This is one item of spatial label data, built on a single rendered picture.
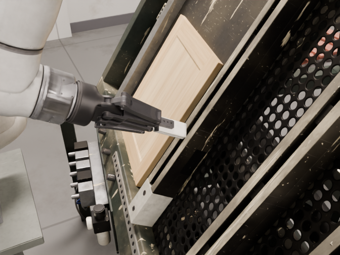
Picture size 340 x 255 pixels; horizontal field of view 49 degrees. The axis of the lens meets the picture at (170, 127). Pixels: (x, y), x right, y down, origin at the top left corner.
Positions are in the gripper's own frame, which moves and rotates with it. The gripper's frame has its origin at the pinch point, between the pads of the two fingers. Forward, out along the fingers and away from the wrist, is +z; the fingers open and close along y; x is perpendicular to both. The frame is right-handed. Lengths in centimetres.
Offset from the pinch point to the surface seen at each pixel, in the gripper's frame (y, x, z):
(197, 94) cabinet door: -18.5, 21.2, 20.3
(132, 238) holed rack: -40.8, -17.3, 13.9
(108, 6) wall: -284, 269, 84
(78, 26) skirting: -306, 245, 59
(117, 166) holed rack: -58, 8, 15
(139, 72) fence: -57, 47, 20
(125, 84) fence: -64, 44, 18
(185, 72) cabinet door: -25.2, 31.9, 20.7
